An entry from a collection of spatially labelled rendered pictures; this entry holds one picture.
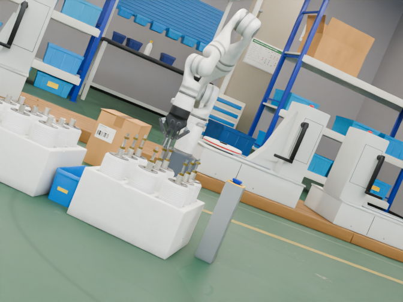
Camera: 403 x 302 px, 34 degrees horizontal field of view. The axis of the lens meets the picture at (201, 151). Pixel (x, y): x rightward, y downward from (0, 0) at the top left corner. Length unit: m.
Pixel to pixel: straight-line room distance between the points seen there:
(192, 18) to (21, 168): 6.20
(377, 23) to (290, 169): 7.58
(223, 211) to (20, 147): 0.78
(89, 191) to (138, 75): 8.47
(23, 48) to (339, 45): 4.33
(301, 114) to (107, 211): 2.68
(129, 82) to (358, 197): 6.35
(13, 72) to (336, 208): 2.48
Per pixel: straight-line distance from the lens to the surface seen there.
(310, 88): 11.61
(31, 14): 4.31
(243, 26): 2.60
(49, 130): 2.42
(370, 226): 5.08
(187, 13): 8.42
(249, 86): 8.84
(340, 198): 4.98
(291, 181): 4.70
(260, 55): 8.85
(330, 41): 7.65
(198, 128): 2.87
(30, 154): 2.41
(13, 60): 4.32
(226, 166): 4.52
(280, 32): 8.95
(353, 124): 7.86
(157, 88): 10.81
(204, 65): 2.39
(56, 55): 6.91
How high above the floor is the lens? 0.57
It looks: 4 degrees down
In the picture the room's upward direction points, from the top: 23 degrees clockwise
